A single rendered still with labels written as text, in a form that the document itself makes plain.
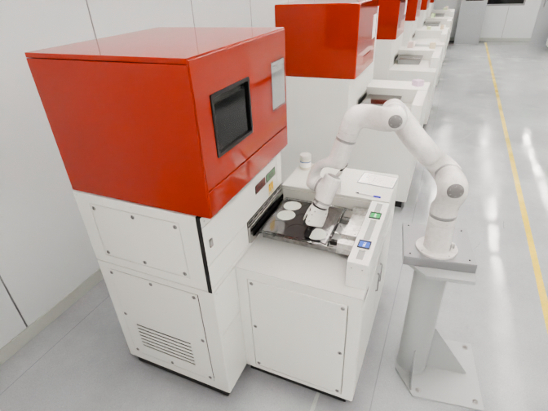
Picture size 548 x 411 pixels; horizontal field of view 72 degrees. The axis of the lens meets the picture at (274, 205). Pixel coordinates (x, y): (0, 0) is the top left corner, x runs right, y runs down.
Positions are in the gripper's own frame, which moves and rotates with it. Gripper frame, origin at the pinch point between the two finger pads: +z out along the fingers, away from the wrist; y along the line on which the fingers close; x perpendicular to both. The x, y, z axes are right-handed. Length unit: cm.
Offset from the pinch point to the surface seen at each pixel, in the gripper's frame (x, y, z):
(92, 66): 13, -107, -45
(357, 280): -34.9, 9.3, 1.9
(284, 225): 14.0, -5.5, 5.1
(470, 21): 836, 857, -368
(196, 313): -4, -44, 50
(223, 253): -4.0, -41.7, 15.0
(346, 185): 28.3, 32.9, -20.1
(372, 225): -11.8, 25.0, -15.5
